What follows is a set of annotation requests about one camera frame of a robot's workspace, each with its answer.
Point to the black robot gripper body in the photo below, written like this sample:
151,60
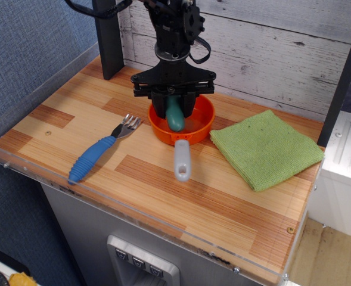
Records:
173,71

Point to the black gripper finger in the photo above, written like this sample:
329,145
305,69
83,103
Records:
159,103
187,103

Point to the green toy cucumber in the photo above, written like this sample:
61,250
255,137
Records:
174,115

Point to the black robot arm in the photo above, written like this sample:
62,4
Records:
178,25

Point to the green microfibre cloth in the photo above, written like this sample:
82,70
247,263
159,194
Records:
265,150

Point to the grey cabinet with button panel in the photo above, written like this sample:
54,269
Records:
110,249

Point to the clear acrylic table guard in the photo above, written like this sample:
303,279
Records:
58,110

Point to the white ribbed box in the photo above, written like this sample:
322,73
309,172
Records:
330,202

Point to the yellow and black object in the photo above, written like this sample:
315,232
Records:
17,279

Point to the orange pot grey handle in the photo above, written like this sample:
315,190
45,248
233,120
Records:
197,128

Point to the black left frame post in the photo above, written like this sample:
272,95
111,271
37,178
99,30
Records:
110,46

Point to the black frame post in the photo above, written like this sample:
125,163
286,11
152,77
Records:
336,103
110,46

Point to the blue handled metal fork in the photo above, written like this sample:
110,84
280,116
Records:
84,164

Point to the black right frame post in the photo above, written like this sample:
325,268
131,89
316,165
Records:
336,103

